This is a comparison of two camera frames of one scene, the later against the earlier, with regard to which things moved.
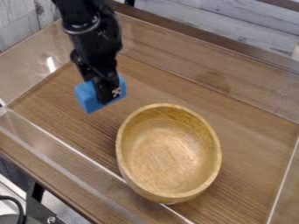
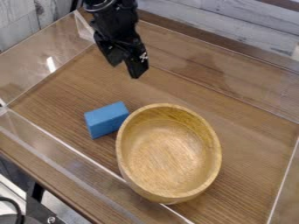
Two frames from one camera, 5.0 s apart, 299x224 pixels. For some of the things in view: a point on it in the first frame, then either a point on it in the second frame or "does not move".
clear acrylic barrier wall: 200,141 does not move
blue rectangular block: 87,96 -> 107,119
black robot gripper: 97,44 -> 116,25
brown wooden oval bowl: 168,152 does not move
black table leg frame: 37,213 does not move
